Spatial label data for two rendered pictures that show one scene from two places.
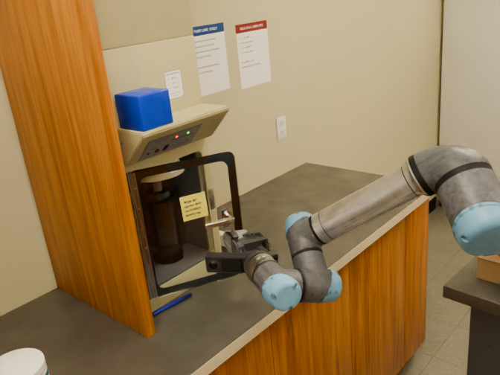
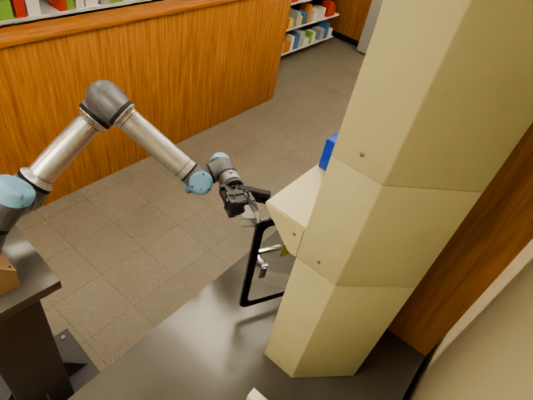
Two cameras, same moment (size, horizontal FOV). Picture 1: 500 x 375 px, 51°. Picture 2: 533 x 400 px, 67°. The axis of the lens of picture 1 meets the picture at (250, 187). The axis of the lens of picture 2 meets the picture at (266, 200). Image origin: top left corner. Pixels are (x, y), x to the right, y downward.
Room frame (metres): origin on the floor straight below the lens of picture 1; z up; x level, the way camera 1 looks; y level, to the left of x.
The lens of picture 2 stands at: (2.17, -0.12, 2.13)
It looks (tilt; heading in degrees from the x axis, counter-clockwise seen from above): 42 degrees down; 167
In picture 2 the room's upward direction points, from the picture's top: 13 degrees clockwise
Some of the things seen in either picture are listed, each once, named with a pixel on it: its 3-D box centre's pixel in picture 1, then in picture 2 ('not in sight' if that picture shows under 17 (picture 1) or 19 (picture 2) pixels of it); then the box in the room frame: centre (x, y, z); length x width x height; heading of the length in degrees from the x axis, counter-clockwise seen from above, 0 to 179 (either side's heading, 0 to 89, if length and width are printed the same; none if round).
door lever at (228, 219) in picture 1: (218, 220); not in sight; (1.40, 0.10, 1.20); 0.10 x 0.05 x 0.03; 109
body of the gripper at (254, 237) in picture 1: (253, 255); (236, 198); (1.16, 0.01, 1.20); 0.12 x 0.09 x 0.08; 20
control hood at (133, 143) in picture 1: (178, 134); (318, 198); (1.43, 0.18, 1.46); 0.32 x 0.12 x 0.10; 137
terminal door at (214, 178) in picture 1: (192, 225); (293, 257); (1.40, 0.18, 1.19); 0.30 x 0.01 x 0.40; 109
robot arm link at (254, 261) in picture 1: (263, 268); (230, 181); (1.08, -0.01, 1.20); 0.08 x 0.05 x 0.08; 110
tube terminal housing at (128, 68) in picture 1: (145, 170); (362, 273); (1.55, 0.32, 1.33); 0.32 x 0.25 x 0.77; 137
